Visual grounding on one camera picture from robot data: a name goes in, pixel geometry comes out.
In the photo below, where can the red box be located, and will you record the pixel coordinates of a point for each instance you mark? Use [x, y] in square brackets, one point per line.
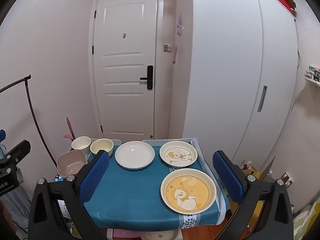
[285, 1]

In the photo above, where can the teal tablecloth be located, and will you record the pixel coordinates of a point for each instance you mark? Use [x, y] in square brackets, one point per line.
[130, 192]

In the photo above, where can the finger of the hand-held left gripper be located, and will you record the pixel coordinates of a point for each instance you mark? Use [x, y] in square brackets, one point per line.
[21, 148]
[2, 136]

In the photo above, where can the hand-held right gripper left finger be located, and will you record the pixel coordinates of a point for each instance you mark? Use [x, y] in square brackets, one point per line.
[96, 175]

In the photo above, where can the brown paper bag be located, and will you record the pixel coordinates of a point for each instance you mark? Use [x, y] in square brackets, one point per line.
[247, 171]

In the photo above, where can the black clothes rack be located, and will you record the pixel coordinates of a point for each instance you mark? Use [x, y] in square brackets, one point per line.
[32, 110]

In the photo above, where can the yellow chair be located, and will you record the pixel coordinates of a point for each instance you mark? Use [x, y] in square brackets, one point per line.
[257, 173]

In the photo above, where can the grey wall switch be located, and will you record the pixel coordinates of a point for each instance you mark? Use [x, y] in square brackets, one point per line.
[167, 48]

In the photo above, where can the light green blanket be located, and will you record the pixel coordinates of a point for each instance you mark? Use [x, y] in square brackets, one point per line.
[307, 217]

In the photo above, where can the grey laptop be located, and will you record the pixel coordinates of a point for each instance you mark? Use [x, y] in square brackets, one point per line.
[271, 167]

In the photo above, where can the white door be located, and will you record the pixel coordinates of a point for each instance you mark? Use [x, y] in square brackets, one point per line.
[125, 67]

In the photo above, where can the white wall shelf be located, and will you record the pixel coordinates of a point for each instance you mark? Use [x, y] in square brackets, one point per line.
[312, 81]

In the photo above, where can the colourful printed packet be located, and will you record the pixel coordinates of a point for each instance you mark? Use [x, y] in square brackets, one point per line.
[58, 178]

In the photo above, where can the white bowl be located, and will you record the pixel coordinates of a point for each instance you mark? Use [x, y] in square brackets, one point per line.
[80, 145]

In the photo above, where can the grey striped cloth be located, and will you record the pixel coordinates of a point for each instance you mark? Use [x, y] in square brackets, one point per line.
[17, 205]

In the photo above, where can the row of small shelf boxes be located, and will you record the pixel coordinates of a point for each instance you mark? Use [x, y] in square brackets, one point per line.
[312, 72]

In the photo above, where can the cream yellow bowl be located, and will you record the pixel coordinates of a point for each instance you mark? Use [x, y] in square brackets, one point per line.
[101, 146]

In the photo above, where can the wall power outlet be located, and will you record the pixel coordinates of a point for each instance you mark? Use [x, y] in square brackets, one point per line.
[288, 179]

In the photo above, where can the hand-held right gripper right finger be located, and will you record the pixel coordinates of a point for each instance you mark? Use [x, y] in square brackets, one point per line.
[226, 175]

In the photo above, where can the small white duck plate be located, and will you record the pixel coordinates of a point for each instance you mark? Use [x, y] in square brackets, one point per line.
[178, 154]

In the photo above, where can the plain white plate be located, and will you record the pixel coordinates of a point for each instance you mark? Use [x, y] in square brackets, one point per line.
[135, 155]

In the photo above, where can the purple wall decoration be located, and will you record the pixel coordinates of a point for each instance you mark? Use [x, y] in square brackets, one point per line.
[179, 25]

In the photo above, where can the white wardrobe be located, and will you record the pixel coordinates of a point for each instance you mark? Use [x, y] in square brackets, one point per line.
[225, 80]

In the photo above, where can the large yellow duck plate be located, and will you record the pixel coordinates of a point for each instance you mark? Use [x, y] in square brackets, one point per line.
[188, 191]

